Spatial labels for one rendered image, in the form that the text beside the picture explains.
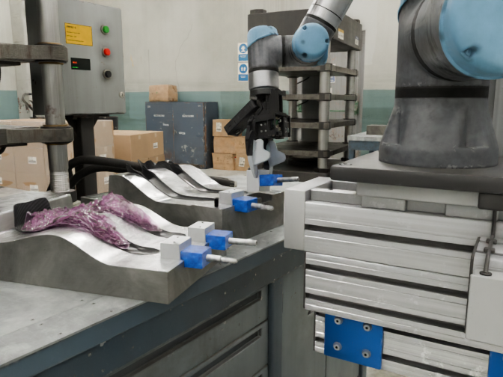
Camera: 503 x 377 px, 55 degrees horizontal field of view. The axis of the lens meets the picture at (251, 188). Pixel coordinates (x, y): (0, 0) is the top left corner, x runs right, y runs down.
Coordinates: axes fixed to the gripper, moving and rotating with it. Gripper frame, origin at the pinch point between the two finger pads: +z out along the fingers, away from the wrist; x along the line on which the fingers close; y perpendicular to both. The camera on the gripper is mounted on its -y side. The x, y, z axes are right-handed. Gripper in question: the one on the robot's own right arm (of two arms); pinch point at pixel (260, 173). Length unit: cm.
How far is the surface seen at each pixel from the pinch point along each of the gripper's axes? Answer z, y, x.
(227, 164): -47, -421, 525
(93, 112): -27, -82, 13
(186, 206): 7.3, -8.8, -17.3
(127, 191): 3.1, -28.5, -17.7
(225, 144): -81, -423, 523
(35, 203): 5, -30, -42
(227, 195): 5.2, 0.0, -13.2
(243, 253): 17.7, 5.6, -15.6
